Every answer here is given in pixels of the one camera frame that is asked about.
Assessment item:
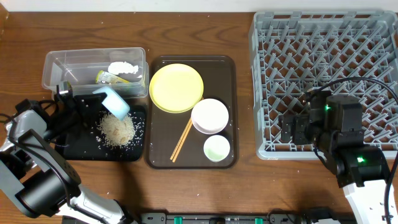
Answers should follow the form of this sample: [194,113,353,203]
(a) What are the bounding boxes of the grey dishwasher rack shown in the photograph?
[249,11,397,160]

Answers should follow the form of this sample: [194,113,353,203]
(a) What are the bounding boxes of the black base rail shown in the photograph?
[62,208,355,224]

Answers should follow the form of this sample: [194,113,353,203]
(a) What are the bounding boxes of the light blue bowl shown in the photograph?
[92,86,130,121]

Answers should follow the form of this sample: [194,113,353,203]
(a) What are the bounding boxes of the yellow plate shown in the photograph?
[149,63,204,113]

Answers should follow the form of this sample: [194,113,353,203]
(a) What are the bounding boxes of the rice leftovers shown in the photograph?
[93,111,146,152]

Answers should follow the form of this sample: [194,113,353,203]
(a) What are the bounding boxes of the pink bowl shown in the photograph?
[191,98,229,134]

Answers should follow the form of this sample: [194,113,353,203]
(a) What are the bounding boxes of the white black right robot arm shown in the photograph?
[279,90,397,223]

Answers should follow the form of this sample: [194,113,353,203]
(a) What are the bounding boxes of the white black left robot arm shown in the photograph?
[1,93,142,223]

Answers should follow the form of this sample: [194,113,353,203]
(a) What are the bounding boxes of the white green cup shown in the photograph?
[203,135,231,162]

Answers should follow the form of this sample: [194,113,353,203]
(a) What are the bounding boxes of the black waste tray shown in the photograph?
[55,105,147,162]

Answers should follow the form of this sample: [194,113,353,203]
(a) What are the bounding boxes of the yellow green wrapper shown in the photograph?
[95,70,129,85]

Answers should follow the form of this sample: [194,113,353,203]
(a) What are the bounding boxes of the white tissue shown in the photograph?
[108,62,139,75]

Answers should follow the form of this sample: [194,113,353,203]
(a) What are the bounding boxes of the clear plastic bin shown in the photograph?
[42,47,149,98]

